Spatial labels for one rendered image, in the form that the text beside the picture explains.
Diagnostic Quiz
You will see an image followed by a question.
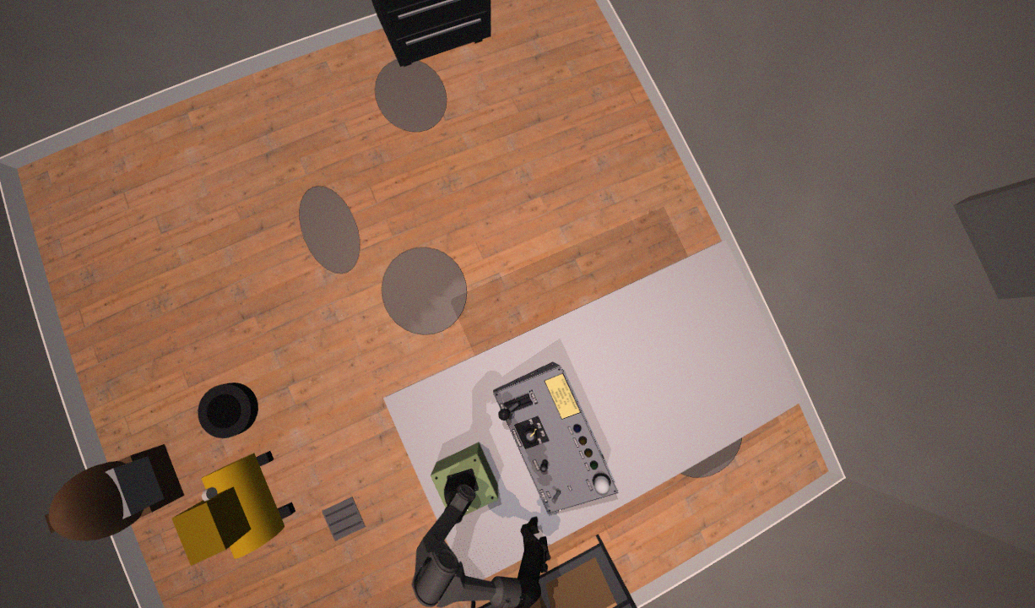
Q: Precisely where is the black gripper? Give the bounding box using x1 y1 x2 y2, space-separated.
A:
520 517 550 573

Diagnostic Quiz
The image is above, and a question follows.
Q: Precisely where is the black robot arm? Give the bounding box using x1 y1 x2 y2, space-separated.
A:
412 469 541 608

